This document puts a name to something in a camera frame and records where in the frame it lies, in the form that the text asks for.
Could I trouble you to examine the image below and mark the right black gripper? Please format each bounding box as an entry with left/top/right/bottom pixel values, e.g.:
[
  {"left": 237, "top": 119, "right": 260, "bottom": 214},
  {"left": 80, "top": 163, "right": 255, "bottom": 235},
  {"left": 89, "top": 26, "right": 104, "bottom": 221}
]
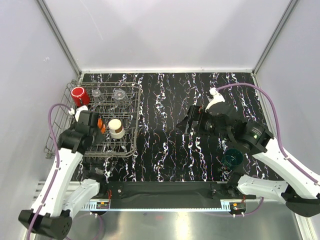
[{"left": 176, "top": 104, "right": 232, "bottom": 143}]

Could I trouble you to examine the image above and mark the orange translucent cup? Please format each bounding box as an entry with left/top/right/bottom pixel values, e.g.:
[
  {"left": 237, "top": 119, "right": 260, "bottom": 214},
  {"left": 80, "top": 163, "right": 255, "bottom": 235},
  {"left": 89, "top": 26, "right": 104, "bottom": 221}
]
[{"left": 97, "top": 118, "right": 106, "bottom": 134}]

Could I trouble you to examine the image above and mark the white steel tumbler brown band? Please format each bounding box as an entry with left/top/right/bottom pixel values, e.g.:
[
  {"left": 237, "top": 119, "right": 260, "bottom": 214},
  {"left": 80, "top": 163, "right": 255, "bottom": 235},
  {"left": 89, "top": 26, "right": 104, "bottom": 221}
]
[{"left": 108, "top": 118, "right": 125, "bottom": 140}]

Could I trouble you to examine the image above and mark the small clear plastic cup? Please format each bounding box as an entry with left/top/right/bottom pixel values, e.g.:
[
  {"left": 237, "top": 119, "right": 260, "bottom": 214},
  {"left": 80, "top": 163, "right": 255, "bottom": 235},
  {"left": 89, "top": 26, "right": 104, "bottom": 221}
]
[{"left": 91, "top": 89, "right": 103, "bottom": 104}]

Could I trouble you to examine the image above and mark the red plastic cup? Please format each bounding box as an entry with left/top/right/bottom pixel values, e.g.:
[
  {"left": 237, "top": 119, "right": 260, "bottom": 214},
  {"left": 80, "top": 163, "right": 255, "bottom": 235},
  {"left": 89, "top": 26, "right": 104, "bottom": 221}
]
[{"left": 70, "top": 86, "right": 90, "bottom": 107}]

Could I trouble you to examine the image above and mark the large clear plastic cup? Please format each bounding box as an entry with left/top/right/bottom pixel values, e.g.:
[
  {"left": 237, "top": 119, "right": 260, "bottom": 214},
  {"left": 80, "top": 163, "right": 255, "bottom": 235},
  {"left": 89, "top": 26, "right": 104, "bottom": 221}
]
[{"left": 113, "top": 88, "right": 130, "bottom": 107}]

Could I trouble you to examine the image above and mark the dark green mug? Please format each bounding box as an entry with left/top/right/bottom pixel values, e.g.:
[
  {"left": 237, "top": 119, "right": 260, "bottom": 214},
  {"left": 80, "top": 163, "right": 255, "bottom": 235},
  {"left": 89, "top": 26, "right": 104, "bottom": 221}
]
[{"left": 221, "top": 148, "right": 244, "bottom": 171}]

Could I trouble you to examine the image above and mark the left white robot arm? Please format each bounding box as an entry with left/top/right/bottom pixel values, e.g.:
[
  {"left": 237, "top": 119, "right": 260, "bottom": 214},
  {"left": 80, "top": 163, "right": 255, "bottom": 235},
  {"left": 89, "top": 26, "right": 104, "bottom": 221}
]
[{"left": 18, "top": 110, "right": 108, "bottom": 240}]

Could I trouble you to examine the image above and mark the black marble pattern mat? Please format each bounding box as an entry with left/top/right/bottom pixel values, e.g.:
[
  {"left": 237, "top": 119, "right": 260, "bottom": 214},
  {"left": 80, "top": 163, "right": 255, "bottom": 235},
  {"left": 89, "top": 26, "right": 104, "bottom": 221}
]
[{"left": 72, "top": 72, "right": 255, "bottom": 182}]

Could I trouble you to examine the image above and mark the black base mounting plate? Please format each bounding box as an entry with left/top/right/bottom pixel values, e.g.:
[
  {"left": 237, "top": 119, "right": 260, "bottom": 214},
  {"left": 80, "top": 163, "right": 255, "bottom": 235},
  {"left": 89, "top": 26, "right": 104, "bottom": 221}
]
[{"left": 98, "top": 181, "right": 255, "bottom": 211}]

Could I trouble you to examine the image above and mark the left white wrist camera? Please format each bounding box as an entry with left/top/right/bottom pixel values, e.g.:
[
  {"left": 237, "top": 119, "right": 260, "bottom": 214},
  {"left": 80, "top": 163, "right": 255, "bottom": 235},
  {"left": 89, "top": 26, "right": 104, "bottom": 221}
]
[{"left": 68, "top": 105, "right": 89, "bottom": 122}]

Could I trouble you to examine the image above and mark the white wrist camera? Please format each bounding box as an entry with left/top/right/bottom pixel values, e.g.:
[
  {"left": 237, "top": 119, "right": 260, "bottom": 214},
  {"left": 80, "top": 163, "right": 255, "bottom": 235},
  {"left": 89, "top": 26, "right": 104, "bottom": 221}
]
[
  {"left": 205, "top": 87, "right": 225, "bottom": 112},
  {"left": 68, "top": 105, "right": 89, "bottom": 122}
]

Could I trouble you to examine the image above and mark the grey wire dish rack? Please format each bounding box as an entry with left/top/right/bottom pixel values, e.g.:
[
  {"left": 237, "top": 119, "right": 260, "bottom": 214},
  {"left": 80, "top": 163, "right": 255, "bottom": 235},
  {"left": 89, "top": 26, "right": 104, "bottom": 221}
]
[{"left": 44, "top": 81, "right": 142, "bottom": 158}]

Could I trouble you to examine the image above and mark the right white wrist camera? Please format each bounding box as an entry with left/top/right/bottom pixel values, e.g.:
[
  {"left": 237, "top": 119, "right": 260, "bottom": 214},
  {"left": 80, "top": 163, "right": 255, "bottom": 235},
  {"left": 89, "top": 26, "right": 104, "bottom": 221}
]
[{"left": 205, "top": 87, "right": 225, "bottom": 112}]

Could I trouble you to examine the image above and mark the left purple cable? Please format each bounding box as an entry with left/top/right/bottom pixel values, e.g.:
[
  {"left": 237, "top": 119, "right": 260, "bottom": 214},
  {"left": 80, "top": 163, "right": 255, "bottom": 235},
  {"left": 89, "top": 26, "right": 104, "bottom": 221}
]
[{"left": 26, "top": 102, "right": 73, "bottom": 240}]

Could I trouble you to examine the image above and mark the purple cable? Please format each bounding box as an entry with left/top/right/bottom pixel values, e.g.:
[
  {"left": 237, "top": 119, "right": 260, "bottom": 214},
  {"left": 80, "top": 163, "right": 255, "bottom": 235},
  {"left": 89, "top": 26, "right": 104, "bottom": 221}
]
[
  {"left": 216, "top": 83, "right": 320, "bottom": 187},
  {"left": 26, "top": 102, "right": 73, "bottom": 240}
]

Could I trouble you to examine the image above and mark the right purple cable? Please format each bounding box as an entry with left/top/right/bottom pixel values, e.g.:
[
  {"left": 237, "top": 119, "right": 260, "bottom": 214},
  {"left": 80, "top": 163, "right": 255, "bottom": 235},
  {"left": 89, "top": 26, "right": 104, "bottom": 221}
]
[{"left": 216, "top": 83, "right": 320, "bottom": 187}]

